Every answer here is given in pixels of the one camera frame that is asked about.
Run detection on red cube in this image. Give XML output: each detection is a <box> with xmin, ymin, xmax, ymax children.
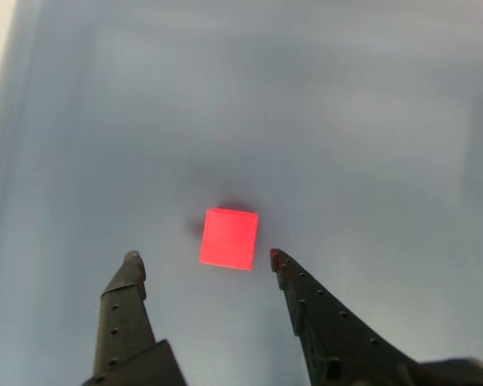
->
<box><xmin>199</xmin><ymin>207</ymin><xmax>260</xmax><ymax>271</ymax></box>

